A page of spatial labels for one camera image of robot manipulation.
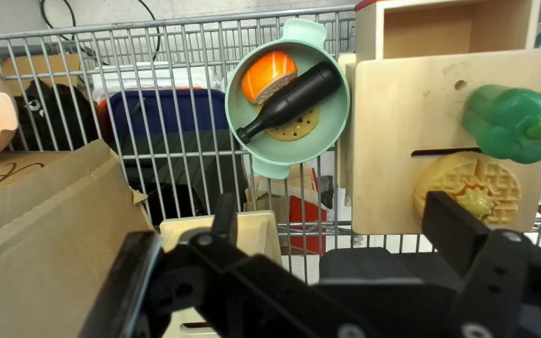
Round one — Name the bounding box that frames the yellow toy waffle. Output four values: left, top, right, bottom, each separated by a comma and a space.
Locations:
413, 151, 522, 225

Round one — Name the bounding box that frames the toy salmon sushi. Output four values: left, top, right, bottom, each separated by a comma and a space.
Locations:
240, 50, 296, 104

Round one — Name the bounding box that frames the small wooden slot box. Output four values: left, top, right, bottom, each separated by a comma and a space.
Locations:
146, 210, 281, 338

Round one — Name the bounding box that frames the mint green bowl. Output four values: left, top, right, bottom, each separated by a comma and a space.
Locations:
225, 18, 349, 180

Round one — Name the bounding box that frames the green toy bell pepper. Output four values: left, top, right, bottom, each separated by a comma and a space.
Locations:
461, 84, 541, 163

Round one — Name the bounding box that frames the black cable on floor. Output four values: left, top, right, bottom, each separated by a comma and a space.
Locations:
35, 0, 161, 63

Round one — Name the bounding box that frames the clear bin with blue lid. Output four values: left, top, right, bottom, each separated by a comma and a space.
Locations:
97, 80, 244, 191

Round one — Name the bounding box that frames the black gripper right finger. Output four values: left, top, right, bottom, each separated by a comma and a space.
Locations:
420, 191, 490, 275

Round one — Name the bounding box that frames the metal wire shelf rack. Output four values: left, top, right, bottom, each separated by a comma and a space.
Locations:
0, 5, 431, 279

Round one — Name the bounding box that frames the black toy bottle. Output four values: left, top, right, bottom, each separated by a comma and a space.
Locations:
236, 61, 341, 142

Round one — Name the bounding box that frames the toy cookie cracker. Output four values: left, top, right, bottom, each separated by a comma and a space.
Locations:
266, 108, 319, 140

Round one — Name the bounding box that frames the brown cardboard box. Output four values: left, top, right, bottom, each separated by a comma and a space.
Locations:
0, 140, 150, 338

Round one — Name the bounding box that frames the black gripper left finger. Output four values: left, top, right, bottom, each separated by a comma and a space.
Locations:
210, 193, 238, 247

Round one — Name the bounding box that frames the wooden box with red drawer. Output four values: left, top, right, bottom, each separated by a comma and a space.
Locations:
339, 0, 541, 234

